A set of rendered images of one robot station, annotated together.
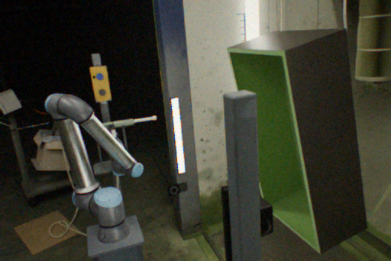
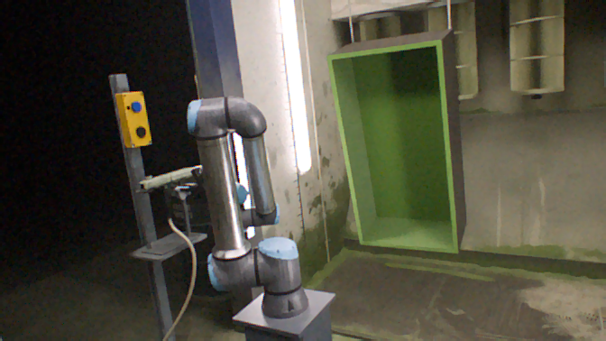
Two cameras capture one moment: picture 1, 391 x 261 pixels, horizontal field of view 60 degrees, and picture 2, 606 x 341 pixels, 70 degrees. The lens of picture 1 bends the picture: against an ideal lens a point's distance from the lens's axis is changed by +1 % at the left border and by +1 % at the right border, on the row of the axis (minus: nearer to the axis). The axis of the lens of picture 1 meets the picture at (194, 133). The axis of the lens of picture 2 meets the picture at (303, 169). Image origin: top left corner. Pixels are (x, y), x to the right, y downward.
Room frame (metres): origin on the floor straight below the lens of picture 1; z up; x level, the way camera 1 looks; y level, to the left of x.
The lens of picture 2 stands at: (0.46, 1.47, 1.51)
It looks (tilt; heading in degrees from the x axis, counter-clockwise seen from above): 11 degrees down; 319
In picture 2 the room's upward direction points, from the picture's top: 6 degrees counter-clockwise
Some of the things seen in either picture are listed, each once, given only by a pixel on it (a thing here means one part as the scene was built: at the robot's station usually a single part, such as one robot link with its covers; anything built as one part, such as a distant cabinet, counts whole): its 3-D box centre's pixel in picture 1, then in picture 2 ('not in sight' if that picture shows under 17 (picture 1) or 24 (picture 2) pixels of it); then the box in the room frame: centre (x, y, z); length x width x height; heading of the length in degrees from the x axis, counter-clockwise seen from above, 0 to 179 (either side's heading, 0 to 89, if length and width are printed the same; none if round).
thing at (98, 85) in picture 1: (101, 84); (133, 119); (2.56, 0.67, 1.42); 0.12 x 0.06 x 0.26; 107
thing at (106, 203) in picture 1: (108, 205); (277, 262); (1.75, 0.53, 0.83); 0.17 x 0.15 x 0.18; 51
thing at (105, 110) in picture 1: (112, 155); (148, 235); (2.62, 0.69, 0.82); 0.06 x 0.06 x 1.64; 17
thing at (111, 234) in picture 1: (112, 226); (283, 294); (1.74, 0.52, 0.69); 0.19 x 0.19 x 0.10
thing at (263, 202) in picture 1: (247, 216); not in sight; (0.66, -0.10, 1.35); 0.09 x 0.07 x 0.07; 107
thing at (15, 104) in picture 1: (39, 143); not in sight; (3.72, 1.79, 0.64); 0.73 x 0.50 x 1.27; 122
